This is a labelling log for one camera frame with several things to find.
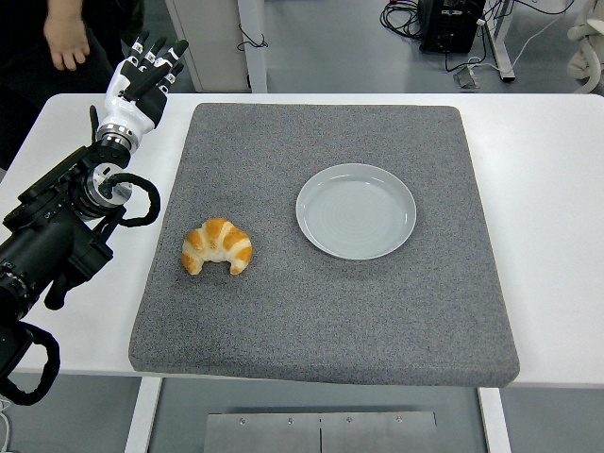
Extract white hose machine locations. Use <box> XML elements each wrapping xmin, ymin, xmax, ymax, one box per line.
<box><xmin>565</xmin><ymin>0</ymin><xmax>604</xmax><ymax>94</ymax></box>

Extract thin white cable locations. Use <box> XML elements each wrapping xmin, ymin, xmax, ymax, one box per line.
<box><xmin>0</xmin><ymin>398</ymin><xmax>13</xmax><ymax>453</ymax></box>

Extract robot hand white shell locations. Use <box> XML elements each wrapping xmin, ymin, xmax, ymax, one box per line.
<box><xmin>96</xmin><ymin>30</ymin><xmax>191</xmax><ymax>143</ymax></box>

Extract dark hanging jacket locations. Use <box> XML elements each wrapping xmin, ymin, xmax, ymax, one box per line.
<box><xmin>123</xmin><ymin>0</ymin><xmax>145</xmax><ymax>46</ymax></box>

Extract black cable bundle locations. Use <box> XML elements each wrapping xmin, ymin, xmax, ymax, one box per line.
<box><xmin>379</xmin><ymin>0</ymin><xmax>424</xmax><ymax>42</ymax></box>

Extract white table leg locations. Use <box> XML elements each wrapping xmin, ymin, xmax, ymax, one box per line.
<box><xmin>477</xmin><ymin>386</ymin><xmax>513</xmax><ymax>453</ymax></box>
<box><xmin>123</xmin><ymin>377</ymin><xmax>164</xmax><ymax>453</ymax></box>

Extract grey round plate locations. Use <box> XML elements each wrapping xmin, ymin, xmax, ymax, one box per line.
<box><xmin>295</xmin><ymin>162</ymin><xmax>418</xmax><ymax>260</ymax></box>

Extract white desk leg with foot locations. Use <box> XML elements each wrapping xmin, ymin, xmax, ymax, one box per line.
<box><xmin>485</xmin><ymin>0</ymin><xmax>516</xmax><ymax>82</ymax></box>

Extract grey floor pedal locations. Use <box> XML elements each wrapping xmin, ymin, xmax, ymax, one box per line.
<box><xmin>453</xmin><ymin>65</ymin><xmax>481</xmax><ymax>91</ymax></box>

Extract golden croissant bread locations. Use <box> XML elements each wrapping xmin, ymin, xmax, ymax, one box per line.
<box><xmin>181</xmin><ymin>217</ymin><xmax>253</xmax><ymax>277</ymax></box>

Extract grey metal plate with screws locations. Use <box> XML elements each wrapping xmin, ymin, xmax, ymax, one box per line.
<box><xmin>206</xmin><ymin>411</ymin><xmax>439</xmax><ymax>453</ymax></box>

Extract person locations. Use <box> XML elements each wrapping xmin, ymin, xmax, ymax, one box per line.
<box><xmin>0</xmin><ymin>0</ymin><xmax>126</xmax><ymax>171</ymax></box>

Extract white cabinet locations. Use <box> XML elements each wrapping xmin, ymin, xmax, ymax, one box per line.
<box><xmin>164</xmin><ymin>0</ymin><xmax>251</xmax><ymax>93</ymax></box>

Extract person's hand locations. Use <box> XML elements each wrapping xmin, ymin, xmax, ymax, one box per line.
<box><xmin>43</xmin><ymin>0</ymin><xmax>91</xmax><ymax>72</ymax></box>

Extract long white floor cable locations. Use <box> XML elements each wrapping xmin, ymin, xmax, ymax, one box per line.
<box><xmin>471</xmin><ymin>0</ymin><xmax>578</xmax><ymax>75</ymax></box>

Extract grey felt mat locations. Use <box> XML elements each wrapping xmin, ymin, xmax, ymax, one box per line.
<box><xmin>127</xmin><ymin>102</ymin><xmax>521</xmax><ymax>389</ymax></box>

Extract black computer tower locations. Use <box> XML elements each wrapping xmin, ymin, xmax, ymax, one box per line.
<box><xmin>418</xmin><ymin>0</ymin><xmax>487</xmax><ymax>54</ymax></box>

